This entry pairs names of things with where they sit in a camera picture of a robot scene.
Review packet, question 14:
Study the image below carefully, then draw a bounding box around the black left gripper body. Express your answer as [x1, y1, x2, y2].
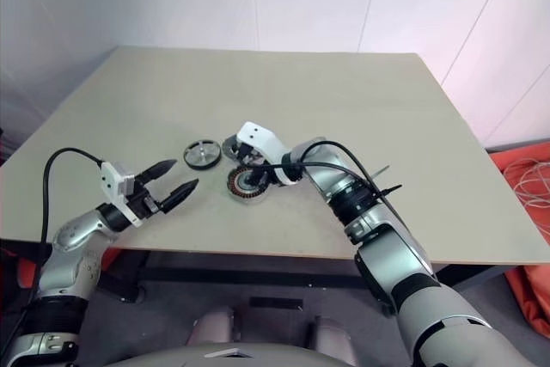
[125, 173, 169, 222]

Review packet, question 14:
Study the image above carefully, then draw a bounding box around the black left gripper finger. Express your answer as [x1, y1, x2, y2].
[141, 159, 179, 184]
[160, 178, 200, 215]

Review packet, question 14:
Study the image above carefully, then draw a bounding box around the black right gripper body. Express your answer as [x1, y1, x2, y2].
[234, 142, 281, 190]

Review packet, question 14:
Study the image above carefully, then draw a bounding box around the round grey motor lid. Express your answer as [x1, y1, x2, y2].
[221, 136, 241, 158]

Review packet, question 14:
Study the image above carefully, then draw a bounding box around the motor housing with copper windings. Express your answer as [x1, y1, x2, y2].
[223, 165, 272, 203]

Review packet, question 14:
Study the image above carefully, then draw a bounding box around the spoked silver rotor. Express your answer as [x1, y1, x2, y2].
[182, 138, 223, 170]

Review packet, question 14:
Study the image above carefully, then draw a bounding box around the black floor tape strip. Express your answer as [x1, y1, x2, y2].
[248, 297, 303, 310]

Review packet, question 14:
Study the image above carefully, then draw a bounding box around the grey robot torso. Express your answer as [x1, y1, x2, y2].
[102, 343, 332, 367]

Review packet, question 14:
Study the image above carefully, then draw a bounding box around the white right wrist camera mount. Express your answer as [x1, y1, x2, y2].
[236, 121, 298, 187]

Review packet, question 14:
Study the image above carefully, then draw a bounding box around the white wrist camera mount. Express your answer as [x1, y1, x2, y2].
[236, 121, 298, 187]
[101, 161, 144, 229]

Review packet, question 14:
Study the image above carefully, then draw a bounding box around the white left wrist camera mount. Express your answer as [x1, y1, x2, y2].
[101, 161, 144, 229]

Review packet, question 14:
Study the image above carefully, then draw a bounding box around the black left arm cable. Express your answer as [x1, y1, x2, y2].
[8, 148, 107, 325]

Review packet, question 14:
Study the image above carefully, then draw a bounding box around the black table frame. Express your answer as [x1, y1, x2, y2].
[98, 248, 512, 316]

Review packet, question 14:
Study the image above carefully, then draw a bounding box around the black cable tie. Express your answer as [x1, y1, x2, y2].
[369, 164, 404, 201]

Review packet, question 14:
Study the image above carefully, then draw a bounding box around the white coiled cable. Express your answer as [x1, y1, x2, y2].
[502, 156, 550, 217]

